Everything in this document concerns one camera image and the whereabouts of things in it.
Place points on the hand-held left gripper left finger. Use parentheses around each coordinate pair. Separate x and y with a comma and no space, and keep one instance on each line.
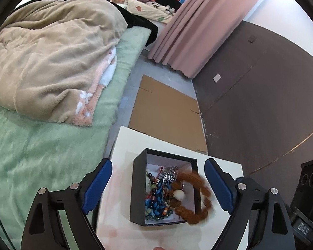
(97,187)

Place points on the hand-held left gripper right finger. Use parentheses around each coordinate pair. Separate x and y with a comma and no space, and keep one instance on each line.
(219,185)

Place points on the black jewelry box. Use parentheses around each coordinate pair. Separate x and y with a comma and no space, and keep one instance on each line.
(138,187)

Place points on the green bed mattress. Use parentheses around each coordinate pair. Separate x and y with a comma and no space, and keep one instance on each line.
(41,148)

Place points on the pink white fleece blanket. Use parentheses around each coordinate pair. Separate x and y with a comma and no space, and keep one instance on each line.
(86,114)

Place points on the flat cardboard sheet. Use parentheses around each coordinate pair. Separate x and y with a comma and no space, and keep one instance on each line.
(167,114)

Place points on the beige blanket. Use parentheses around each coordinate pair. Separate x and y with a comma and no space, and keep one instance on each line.
(54,57)

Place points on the pink curtain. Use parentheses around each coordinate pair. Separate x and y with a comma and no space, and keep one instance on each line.
(198,26)

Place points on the cream floral quilt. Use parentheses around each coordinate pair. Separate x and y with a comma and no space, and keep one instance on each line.
(146,7)

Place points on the black chair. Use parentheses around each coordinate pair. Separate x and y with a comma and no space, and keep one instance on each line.
(170,3)

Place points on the white wall plate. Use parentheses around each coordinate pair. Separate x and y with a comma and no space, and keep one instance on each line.
(217,77)

